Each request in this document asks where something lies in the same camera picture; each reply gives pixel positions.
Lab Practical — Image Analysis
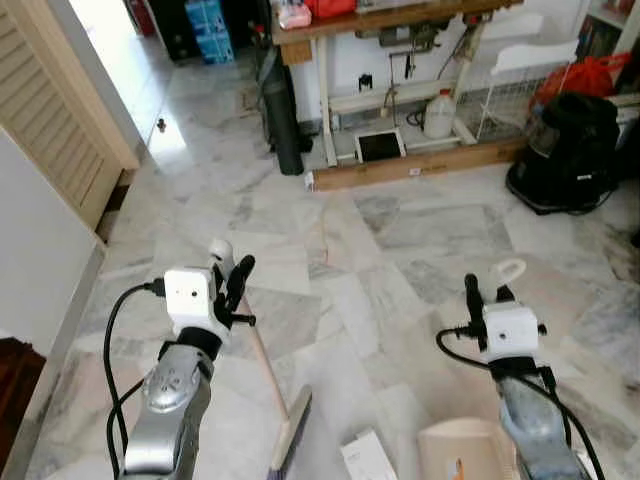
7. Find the wooden handled broom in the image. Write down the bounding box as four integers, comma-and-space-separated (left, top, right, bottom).
207, 237, 314, 480

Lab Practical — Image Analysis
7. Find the long wooden plank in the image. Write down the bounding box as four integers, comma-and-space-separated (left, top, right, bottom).
306, 137, 529, 193

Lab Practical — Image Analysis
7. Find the black vacuum cleaner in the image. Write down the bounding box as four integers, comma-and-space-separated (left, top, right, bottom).
504, 91, 623, 217

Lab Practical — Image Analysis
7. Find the tall black cylinder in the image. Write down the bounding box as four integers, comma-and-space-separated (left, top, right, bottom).
256, 42, 307, 178

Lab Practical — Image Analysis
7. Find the white framed black panel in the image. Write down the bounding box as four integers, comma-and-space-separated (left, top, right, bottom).
354, 127, 408, 165

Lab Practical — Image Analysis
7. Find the white cardboard box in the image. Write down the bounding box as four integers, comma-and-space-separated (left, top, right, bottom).
339, 429, 398, 480

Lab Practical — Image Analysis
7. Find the translucent plastic jug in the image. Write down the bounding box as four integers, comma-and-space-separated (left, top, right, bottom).
422, 87, 459, 141

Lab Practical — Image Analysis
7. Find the dark wooden furniture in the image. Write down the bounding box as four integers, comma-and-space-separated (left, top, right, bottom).
0, 336, 48, 473

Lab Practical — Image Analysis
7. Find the red plastic bag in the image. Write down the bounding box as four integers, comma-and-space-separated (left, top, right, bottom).
530, 52, 633, 103

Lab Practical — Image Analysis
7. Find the wooden louvre door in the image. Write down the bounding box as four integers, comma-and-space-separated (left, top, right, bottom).
0, 0, 142, 233

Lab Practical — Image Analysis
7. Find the white plastic chair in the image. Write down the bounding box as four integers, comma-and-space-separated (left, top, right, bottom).
476, 38, 583, 143

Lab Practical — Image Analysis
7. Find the blue printed box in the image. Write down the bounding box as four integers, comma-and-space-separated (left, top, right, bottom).
184, 0, 235, 65

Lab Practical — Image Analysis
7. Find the pink plastic container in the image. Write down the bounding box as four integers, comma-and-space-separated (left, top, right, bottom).
277, 0, 314, 31

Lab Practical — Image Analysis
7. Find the wooden workbench with white legs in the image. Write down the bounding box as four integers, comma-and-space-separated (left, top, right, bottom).
271, 0, 526, 171

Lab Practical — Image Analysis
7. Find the red plastic container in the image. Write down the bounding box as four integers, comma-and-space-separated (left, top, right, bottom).
304, 0, 359, 22

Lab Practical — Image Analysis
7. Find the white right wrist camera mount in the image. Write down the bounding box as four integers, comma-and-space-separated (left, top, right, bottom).
483, 302, 542, 361

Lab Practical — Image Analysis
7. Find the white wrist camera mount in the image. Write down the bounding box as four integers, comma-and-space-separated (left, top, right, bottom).
483, 302, 542, 361
164, 267, 223, 337

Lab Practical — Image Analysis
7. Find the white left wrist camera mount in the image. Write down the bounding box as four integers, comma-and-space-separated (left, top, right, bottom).
164, 267, 223, 337

